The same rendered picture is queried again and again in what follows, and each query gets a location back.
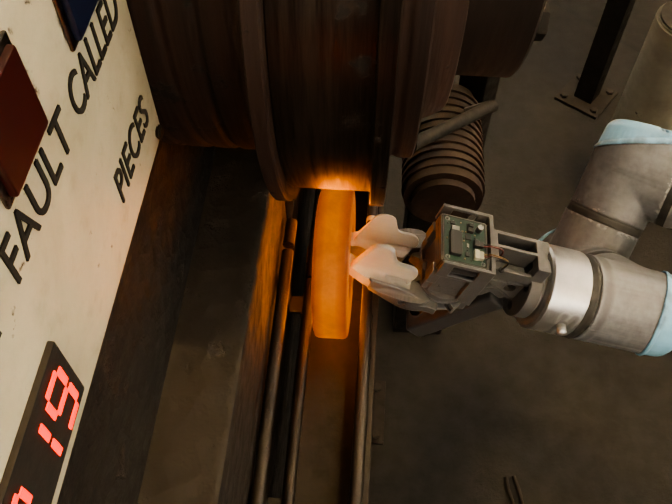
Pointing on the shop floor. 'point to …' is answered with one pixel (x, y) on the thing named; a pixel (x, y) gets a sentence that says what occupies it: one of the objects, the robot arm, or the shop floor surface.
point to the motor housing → (442, 174)
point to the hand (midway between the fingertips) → (336, 252)
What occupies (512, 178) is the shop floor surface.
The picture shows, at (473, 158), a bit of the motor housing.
